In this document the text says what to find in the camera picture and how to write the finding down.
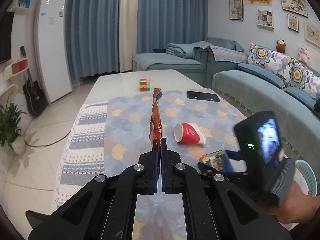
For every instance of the pink plush toy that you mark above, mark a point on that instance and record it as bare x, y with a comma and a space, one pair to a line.
303, 55

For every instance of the patterned blue tablecloth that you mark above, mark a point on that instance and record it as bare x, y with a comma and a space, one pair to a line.
161, 216

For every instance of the blue curtains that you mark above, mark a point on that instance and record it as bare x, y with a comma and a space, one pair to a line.
102, 36

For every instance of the colourful snack packet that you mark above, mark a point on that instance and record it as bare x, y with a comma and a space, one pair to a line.
218, 160

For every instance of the orange snack wrapper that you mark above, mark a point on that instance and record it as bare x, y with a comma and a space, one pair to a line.
155, 134

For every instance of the right hand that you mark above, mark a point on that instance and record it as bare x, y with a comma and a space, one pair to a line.
297, 207

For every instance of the striped white table runner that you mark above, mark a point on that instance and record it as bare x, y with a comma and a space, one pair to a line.
82, 158

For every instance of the small white framed print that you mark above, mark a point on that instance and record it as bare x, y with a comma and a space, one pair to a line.
265, 19

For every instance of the green potted plant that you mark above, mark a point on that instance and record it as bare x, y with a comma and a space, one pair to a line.
11, 134

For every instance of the framed picture left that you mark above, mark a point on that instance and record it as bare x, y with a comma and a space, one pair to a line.
236, 10

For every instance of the black phone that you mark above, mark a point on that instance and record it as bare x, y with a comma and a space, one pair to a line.
202, 96

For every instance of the black television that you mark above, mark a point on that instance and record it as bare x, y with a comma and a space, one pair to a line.
5, 36

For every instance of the red paper cup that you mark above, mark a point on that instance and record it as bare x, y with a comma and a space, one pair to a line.
189, 133

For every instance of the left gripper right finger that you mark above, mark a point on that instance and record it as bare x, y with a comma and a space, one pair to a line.
214, 208

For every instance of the rubik's cube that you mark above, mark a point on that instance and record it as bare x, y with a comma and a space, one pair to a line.
144, 84

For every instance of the floral cushion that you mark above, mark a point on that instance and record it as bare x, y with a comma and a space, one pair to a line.
291, 71

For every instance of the folded teal blanket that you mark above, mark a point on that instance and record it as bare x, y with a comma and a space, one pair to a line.
184, 51

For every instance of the small dark framed picture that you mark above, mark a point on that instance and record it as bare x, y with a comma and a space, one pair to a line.
293, 23

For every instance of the black guitar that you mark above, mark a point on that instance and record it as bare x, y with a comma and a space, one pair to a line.
35, 97

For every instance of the white refrigerator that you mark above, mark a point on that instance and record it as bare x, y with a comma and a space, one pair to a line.
50, 49

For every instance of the brown plush toy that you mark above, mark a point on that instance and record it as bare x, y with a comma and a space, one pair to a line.
281, 46

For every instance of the light blue laundry basket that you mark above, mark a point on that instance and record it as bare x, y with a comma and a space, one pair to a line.
305, 177

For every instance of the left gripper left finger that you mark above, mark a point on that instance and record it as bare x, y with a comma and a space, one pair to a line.
105, 207

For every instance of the teal sofa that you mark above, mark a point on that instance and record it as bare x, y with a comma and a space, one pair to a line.
221, 65

